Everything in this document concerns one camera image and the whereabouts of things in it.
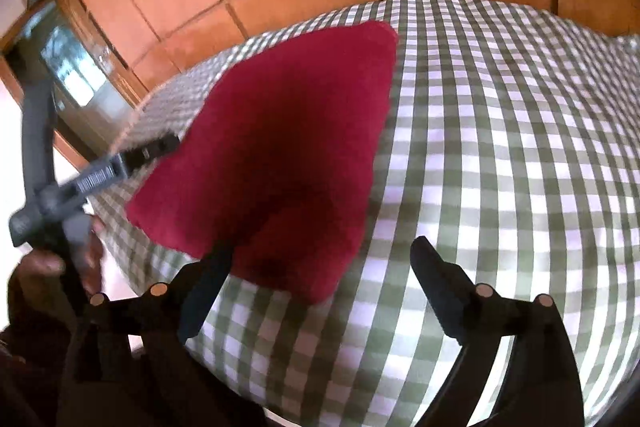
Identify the person's left hand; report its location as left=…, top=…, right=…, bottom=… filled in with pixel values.
left=7, top=216, right=107, bottom=323

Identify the red garment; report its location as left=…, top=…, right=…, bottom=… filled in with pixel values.
left=125, top=21, right=399, bottom=305

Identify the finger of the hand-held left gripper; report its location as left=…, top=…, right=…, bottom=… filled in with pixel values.
left=121, top=133, right=181, bottom=172

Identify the person's left forearm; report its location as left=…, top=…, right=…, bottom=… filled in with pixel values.
left=0, top=302, right=88, bottom=427

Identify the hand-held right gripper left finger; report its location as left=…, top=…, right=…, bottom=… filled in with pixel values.
left=57, top=243, right=268, bottom=427

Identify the green white checked bedsheet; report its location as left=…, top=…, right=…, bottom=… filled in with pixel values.
left=87, top=0, right=640, bottom=427

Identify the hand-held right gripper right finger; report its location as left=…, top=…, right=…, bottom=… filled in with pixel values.
left=410, top=236, right=585, bottom=427

